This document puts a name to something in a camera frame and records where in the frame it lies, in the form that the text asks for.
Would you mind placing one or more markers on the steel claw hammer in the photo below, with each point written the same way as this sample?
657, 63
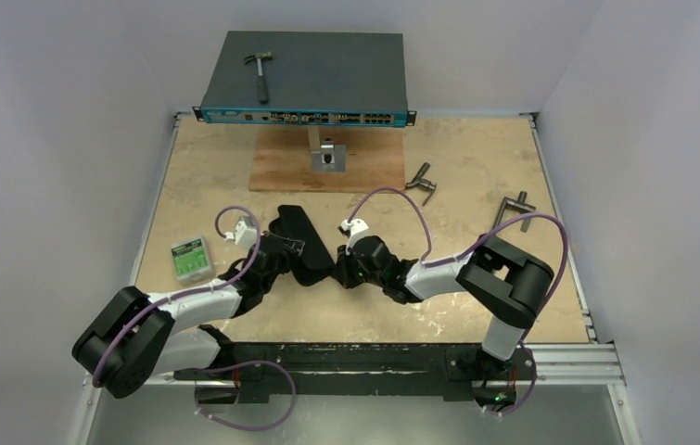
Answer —
262, 86

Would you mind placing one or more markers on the brown wooden board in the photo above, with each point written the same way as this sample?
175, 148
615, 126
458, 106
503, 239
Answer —
282, 160

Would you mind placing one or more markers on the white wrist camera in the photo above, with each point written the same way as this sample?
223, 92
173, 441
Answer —
244, 234
354, 230

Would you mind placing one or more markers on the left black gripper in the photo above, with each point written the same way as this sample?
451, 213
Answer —
287, 258

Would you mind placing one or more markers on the blue rack network switch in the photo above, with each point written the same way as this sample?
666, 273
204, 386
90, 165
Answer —
354, 79

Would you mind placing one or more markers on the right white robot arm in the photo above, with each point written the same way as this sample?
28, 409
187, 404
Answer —
510, 283

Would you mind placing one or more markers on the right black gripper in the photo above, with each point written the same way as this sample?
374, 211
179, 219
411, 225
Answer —
345, 266

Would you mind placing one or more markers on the aluminium table frame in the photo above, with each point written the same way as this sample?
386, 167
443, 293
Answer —
477, 158

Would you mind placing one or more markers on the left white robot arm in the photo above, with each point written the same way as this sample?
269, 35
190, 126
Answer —
122, 347

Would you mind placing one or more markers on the black zip tool case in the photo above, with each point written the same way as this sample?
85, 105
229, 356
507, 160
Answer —
313, 263

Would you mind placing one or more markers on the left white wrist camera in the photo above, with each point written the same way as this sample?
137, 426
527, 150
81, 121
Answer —
244, 234

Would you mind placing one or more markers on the large dark metal handle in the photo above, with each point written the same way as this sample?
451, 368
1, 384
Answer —
517, 205

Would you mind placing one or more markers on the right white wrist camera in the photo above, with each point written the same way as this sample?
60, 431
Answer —
354, 230

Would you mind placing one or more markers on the green clear plastic box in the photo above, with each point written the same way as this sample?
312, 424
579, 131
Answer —
191, 260

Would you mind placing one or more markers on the grey metal stand bracket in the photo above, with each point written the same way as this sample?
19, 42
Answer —
326, 155

